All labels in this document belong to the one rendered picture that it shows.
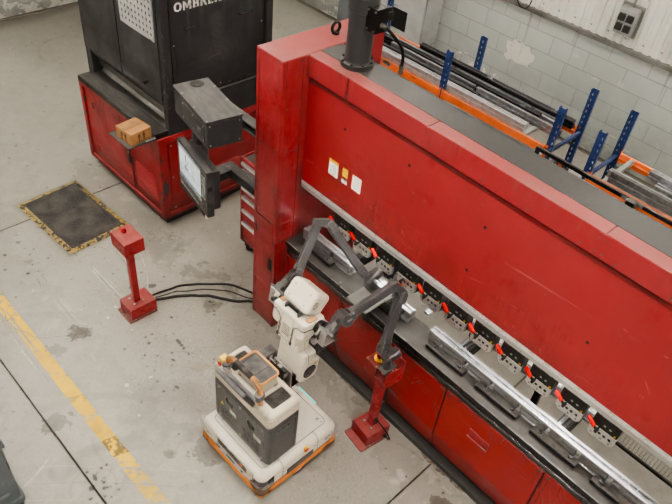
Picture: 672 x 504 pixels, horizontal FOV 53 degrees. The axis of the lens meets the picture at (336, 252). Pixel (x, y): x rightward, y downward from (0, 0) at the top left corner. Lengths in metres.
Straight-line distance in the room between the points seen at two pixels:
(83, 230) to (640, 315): 4.73
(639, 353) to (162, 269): 3.94
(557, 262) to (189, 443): 2.75
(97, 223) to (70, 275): 0.67
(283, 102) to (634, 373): 2.44
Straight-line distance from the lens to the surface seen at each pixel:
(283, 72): 4.10
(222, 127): 4.22
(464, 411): 4.34
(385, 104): 3.80
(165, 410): 5.06
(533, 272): 3.57
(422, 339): 4.41
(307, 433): 4.59
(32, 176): 7.24
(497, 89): 6.04
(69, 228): 6.51
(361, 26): 3.94
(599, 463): 4.10
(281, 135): 4.32
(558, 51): 8.27
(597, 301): 3.44
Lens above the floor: 4.14
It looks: 42 degrees down
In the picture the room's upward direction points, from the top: 7 degrees clockwise
